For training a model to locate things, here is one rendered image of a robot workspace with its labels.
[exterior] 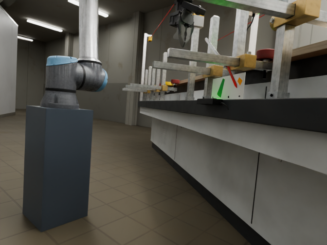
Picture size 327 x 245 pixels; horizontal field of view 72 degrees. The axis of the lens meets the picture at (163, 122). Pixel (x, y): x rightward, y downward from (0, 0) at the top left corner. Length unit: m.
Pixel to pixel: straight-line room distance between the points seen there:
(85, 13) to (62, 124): 0.66
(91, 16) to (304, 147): 1.25
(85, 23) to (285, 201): 1.34
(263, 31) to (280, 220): 4.52
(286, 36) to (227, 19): 4.93
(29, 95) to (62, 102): 11.48
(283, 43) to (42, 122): 1.04
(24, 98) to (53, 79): 11.38
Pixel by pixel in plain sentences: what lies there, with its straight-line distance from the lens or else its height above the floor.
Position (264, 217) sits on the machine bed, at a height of 0.19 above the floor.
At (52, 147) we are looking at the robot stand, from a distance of 1.22.
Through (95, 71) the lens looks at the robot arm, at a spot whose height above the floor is 0.82.
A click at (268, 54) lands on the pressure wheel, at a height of 0.88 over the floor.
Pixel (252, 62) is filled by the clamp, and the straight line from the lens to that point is 0.94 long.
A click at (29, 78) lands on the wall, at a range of 12.74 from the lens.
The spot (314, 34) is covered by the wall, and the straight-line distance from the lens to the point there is 5.04.
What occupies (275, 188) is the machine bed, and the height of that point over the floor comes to 0.34.
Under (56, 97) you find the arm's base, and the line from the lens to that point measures 1.26.
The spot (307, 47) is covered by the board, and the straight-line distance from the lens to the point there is 0.96.
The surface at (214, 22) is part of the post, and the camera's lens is 1.27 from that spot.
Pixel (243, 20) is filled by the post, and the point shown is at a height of 1.02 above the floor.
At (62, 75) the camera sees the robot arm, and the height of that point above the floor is 0.77.
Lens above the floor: 0.65
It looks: 4 degrees down
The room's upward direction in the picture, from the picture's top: 4 degrees clockwise
